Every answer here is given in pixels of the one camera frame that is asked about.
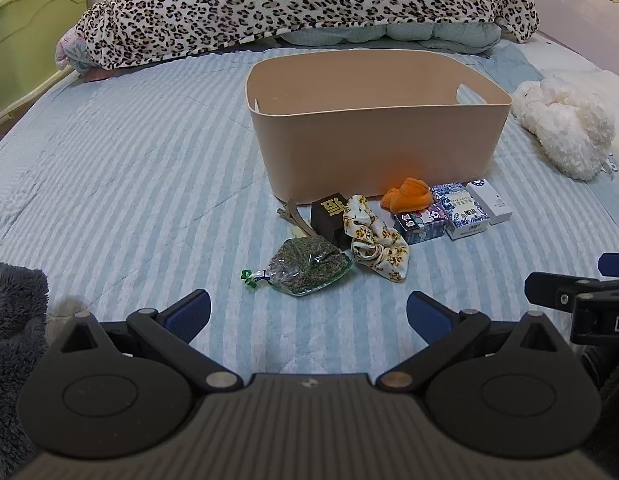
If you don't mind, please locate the dark cartoon print box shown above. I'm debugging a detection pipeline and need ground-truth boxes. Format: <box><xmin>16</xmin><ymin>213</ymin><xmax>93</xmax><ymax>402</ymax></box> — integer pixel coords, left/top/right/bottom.
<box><xmin>393</xmin><ymin>208</ymin><xmax>448</xmax><ymax>246</ymax></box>

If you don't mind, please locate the leopard print blanket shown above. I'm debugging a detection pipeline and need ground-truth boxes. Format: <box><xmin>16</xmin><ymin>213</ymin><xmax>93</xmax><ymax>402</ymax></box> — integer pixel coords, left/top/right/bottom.
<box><xmin>72</xmin><ymin>0</ymin><xmax>540</xmax><ymax>72</ymax></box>

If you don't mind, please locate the orange cloth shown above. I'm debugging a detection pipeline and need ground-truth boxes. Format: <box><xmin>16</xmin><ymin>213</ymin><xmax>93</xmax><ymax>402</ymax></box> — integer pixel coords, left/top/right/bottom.
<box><xmin>380</xmin><ymin>177</ymin><xmax>435</xmax><ymax>214</ymax></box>

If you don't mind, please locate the bag of dried herbs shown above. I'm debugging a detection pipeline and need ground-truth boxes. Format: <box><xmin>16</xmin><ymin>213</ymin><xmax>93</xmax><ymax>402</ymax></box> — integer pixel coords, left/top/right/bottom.
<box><xmin>241</xmin><ymin>237</ymin><xmax>353</xmax><ymax>297</ymax></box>

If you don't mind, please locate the beige plastic storage bin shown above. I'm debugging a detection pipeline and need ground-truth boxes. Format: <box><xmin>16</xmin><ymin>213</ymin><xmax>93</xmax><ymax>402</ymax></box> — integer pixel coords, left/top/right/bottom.
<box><xmin>246</xmin><ymin>49</ymin><xmax>513</xmax><ymax>206</ymax></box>

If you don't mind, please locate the pink floral cloth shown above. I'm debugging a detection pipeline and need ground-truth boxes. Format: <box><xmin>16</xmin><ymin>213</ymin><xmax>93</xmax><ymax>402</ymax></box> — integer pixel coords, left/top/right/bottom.
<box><xmin>54</xmin><ymin>26</ymin><xmax>107</xmax><ymax>84</ymax></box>

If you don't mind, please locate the grey fluffy cloth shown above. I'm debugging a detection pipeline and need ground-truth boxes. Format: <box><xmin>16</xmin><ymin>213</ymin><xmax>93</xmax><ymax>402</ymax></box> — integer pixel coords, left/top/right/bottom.
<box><xmin>0</xmin><ymin>262</ymin><xmax>51</xmax><ymax>441</ymax></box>

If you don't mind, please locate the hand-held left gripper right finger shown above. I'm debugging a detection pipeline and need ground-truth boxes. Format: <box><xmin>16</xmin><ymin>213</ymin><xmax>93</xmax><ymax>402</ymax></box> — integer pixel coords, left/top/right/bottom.
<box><xmin>377</xmin><ymin>291</ymin><xmax>573</xmax><ymax>394</ymax></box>

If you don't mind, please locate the white small box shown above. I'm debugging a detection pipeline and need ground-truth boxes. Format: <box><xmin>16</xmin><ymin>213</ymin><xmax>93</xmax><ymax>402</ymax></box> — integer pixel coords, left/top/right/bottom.
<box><xmin>465</xmin><ymin>178</ymin><xmax>514</xmax><ymax>226</ymax></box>

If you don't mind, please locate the white bed frame rail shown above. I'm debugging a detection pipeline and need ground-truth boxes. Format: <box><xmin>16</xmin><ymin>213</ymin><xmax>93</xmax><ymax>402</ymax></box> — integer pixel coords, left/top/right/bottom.
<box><xmin>0</xmin><ymin>66</ymin><xmax>77</xmax><ymax>137</ymax></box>

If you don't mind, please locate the teal quilted comforter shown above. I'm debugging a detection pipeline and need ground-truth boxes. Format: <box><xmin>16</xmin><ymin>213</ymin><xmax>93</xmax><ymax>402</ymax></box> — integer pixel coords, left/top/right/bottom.
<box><xmin>283</xmin><ymin>21</ymin><xmax>503</xmax><ymax>57</ymax></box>

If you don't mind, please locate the blue white patterned box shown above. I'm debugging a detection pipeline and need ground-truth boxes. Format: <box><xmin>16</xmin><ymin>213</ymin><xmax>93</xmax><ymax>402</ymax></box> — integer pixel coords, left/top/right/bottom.
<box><xmin>431</xmin><ymin>182</ymin><xmax>491</xmax><ymax>241</ymax></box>

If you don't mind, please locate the white plush toy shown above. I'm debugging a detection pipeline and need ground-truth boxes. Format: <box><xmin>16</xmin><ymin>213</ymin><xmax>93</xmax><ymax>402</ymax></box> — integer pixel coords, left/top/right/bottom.
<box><xmin>511</xmin><ymin>76</ymin><xmax>617</xmax><ymax>182</ymax></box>

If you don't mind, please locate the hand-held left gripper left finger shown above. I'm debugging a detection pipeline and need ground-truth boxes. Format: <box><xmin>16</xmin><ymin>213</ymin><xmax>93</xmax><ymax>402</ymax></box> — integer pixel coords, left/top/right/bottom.
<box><xmin>46</xmin><ymin>288</ymin><xmax>244</xmax><ymax>395</ymax></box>

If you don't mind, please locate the blue striped bed sheet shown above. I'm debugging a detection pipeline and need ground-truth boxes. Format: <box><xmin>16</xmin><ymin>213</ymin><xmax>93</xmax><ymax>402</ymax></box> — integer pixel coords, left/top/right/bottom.
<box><xmin>0</xmin><ymin>41</ymin><xmax>619</xmax><ymax>396</ymax></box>

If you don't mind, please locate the black small box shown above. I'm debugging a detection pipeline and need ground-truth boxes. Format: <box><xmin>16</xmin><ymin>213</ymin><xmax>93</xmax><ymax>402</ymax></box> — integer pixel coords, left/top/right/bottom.
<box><xmin>310</xmin><ymin>190</ymin><xmax>352</xmax><ymax>250</ymax></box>

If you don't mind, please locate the floral fabric scrunchie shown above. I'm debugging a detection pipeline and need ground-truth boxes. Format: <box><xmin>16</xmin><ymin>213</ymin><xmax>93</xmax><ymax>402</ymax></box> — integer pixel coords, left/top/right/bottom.
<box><xmin>342</xmin><ymin>193</ymin><xmax>411</xmax><ymax>284</ymax></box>

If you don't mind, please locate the beige hair clip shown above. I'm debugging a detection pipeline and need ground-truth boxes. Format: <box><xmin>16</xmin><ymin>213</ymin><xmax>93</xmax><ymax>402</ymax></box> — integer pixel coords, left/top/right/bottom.
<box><xmin>276</xmin><ymin>199</ymin><xmax>316</xmax><ymax>239</ymax></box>

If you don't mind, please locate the green cabinet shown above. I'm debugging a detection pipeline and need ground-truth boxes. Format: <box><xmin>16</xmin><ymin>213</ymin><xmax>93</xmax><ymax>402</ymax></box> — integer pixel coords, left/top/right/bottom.
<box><xmin>0</xmin><ymin>0</ymin><xmax>90</xmax><ymax>122</ymax></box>

